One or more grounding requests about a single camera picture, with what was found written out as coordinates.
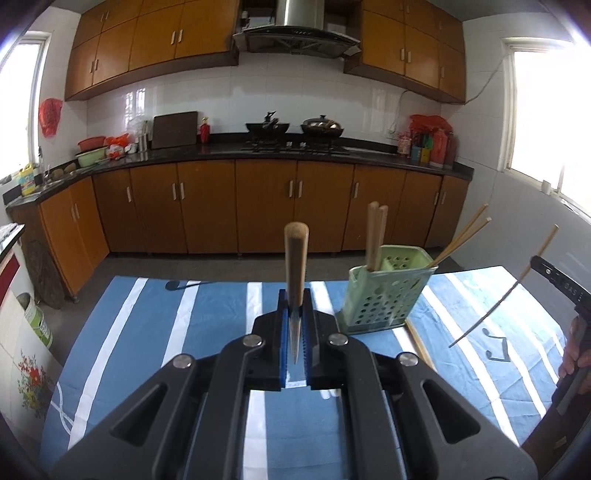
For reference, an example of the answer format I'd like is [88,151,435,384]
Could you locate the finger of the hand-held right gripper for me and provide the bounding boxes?
[530,255,591,301]

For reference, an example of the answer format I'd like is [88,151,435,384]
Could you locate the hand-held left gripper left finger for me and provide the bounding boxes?
[46,288,291,480]

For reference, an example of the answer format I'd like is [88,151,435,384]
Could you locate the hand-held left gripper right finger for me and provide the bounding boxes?
[302,288,541,480]

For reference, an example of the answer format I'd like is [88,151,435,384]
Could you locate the green perforated utensil holder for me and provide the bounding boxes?
[339,244,438,336]

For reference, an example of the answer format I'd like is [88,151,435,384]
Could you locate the thick wooden sticks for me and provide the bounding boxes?
[375,205,389,271]

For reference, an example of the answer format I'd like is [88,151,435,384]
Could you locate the person's right hand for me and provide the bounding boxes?
[558,318,591,380]

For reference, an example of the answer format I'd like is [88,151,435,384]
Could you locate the blue white striped tablecloth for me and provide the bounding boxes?
[39,265,583,480]

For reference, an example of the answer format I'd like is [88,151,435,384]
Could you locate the wooden lower cabinets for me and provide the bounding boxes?
[9,159,471,296]

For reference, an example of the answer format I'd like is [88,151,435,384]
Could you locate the large window with sill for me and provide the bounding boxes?
[501,37,591,208]

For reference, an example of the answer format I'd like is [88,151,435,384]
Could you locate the large red oil bottle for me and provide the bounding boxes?
[431,129,448,167]

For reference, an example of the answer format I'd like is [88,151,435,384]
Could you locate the gas stove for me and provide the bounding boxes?
[240,141,352,155]

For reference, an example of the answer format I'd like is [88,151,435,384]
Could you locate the red bag behind bottles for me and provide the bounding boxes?
[409,114,451,139]

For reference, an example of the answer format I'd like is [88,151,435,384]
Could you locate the black kitchen countertop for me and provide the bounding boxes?
[2,134,475,208]

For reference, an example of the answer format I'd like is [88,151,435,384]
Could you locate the black wok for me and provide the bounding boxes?
[245,111,291,136]

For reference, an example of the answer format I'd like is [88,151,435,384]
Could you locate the black pot with lid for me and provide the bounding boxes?
[301,115,345,139]

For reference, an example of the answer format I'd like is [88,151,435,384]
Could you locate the white plastic bucket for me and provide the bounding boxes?
[21,295,54,349]

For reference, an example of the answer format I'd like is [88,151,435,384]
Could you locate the dark cutting board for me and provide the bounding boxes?
[151,111,199,149]

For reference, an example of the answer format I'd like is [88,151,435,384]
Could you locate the floral printed panel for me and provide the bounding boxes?
[0,323,61,421]

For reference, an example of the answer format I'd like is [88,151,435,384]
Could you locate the orange plastic bag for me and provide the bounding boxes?
[105,134,130,160]

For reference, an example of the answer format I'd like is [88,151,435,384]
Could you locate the white plastic bag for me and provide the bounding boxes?
[129,115,151,144]

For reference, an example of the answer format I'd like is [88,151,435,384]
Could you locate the green basin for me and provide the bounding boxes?
[75,148,108,168]

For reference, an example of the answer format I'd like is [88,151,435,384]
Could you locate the short wooden upper cabinets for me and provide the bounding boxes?
[344,0,467,104]

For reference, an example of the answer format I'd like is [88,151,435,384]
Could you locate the white and red cabinet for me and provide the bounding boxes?
[0,224,26,324]

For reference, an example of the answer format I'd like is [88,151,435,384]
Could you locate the yellow detergent bottle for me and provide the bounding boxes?
[17,164,40,197]

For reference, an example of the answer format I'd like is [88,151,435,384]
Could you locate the steel range hood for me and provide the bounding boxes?
[232,0,362,58]

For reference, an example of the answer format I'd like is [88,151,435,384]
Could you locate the long wooden upper cabinets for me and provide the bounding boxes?
[65,0,240,101]

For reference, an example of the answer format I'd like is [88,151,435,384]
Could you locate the window beside sink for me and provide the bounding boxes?
[0,32,49,183]

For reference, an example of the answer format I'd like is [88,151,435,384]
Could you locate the white wall cable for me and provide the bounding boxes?
[464,46,504,104]

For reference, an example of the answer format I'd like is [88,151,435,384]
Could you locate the red bag on wall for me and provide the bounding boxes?
[38,98,64,138]

